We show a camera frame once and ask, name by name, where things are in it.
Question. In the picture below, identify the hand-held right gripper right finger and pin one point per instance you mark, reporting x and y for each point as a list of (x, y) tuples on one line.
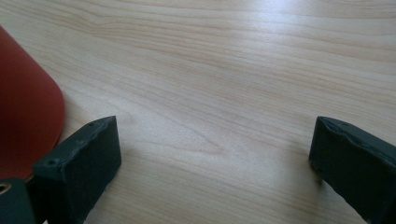
[(355, 168)]

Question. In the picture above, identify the red rounded mat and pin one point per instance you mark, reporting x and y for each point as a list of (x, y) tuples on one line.
[(25, 118)]

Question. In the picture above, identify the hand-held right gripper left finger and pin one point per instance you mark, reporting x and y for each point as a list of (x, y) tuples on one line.
[(77, 168)]

